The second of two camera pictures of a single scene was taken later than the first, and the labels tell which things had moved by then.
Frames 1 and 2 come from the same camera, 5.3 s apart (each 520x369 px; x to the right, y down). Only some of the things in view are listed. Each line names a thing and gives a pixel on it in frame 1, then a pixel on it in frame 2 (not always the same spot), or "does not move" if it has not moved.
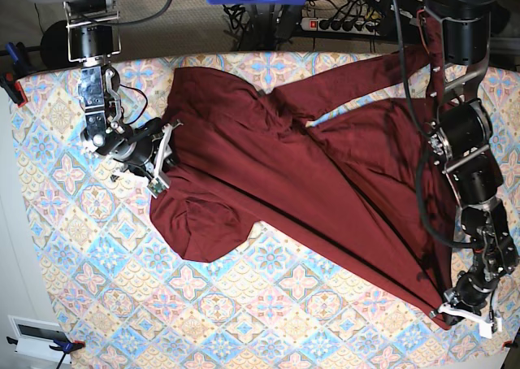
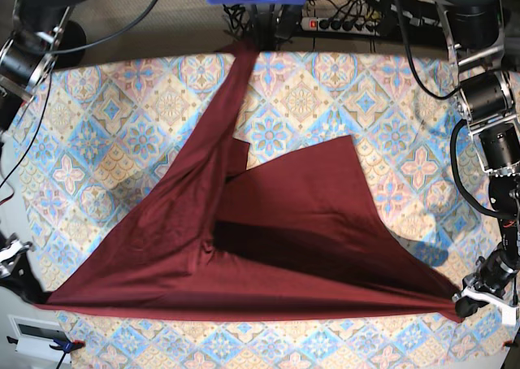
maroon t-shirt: (341, 166) → (298, 236)
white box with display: (34, 337) does not move
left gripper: (146, 148) → (22, 278)
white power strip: (342, 25) does not move
